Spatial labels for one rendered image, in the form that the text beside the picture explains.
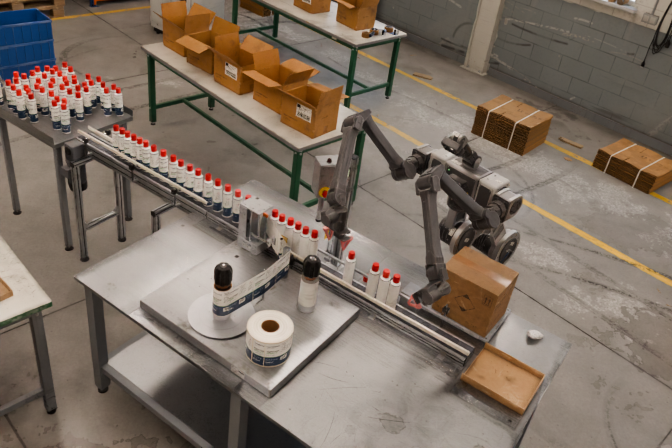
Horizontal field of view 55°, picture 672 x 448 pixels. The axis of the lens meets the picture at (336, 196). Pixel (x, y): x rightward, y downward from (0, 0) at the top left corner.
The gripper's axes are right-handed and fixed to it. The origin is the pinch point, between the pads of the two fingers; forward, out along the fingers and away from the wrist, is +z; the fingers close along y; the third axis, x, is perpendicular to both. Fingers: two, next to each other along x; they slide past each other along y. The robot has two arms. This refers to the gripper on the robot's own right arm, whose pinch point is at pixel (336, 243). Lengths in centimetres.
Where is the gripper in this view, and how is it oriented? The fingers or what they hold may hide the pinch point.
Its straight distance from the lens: 304.7
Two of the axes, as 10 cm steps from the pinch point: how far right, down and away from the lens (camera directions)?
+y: 6.8, 4.6, -5.7
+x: 7.2, -3.0, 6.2
